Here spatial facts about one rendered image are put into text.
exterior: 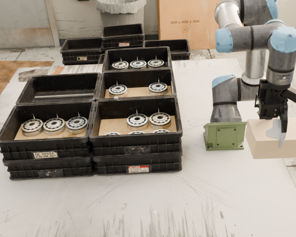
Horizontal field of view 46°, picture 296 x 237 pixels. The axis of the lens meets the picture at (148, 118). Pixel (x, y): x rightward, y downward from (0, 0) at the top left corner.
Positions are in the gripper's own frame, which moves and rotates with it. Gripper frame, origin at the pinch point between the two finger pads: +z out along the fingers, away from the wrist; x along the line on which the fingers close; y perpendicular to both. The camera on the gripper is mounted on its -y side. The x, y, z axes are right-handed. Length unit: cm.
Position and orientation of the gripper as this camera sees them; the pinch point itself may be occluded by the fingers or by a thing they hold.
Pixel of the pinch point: (276, 133)
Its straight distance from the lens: 123.1
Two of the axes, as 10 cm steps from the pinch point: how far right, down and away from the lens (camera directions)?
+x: -0.1, 5.7, -8.2
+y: -10.0, 0.4, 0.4
